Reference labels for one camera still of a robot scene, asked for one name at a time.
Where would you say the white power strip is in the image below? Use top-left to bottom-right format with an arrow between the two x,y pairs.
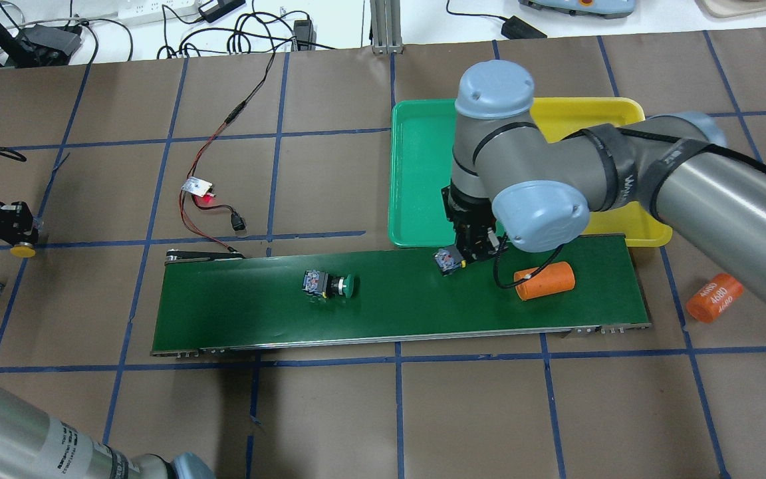
116,1 -> 207,25

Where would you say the aluminium frame post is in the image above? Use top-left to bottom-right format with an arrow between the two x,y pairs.
370,1 -> 404,55

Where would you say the orange cylinder with 4680 print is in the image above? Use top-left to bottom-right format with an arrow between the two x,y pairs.
685,273 -> 745,323

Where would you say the green plastic tray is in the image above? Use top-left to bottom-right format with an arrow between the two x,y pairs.
387,99 -> 457,248

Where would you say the yellow plastic tray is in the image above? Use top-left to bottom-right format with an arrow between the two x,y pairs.
529,97 -> 674,247

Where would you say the yellow push button switch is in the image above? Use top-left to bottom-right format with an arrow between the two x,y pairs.
434,246 -> 467,276

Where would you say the blue teach pendant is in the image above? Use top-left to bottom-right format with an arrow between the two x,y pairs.
519,0 -> 636,19

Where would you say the green push button switch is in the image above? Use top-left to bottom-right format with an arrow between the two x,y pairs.
302,269 -> 358,298

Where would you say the black power adapter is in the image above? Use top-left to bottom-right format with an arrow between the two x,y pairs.
197,0 -> 247,24

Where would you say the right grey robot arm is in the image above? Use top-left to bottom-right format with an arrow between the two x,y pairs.
435,59 -> 766,302

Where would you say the green conveyor belt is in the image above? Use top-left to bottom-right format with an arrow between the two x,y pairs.
151,236 -> 651,357

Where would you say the red black wire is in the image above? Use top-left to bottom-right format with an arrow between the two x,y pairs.
180,50 -> 277,253

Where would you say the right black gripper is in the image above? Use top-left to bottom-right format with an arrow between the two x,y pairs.
441,187 -> 507,263

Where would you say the plain orange cylinder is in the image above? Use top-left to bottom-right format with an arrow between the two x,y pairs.
515,261 -> 576,301

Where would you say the black camera stand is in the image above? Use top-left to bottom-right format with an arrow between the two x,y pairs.
0,22 -> 82,68

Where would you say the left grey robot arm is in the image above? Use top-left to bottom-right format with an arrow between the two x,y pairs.
0,147 -> 215,478

